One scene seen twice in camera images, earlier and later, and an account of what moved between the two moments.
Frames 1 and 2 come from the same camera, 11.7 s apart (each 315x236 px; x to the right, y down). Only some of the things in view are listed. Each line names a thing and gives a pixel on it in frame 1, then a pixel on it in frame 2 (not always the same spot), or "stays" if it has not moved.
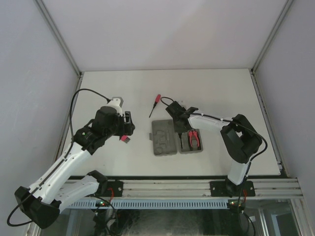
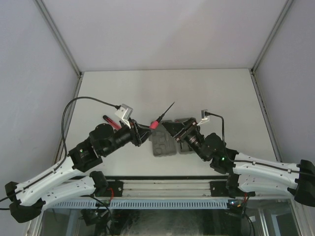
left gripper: (126, 129) → (139, 133)
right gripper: (178, 130) → (176, 128)
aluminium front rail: (280, 188) stays
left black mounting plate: (117, 187) stays
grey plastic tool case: (163, 133) stays
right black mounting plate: (224, 189) stays
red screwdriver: (157, 100) → (154, 124)
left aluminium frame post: (61, 36) stays
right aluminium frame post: (284, 10) stays
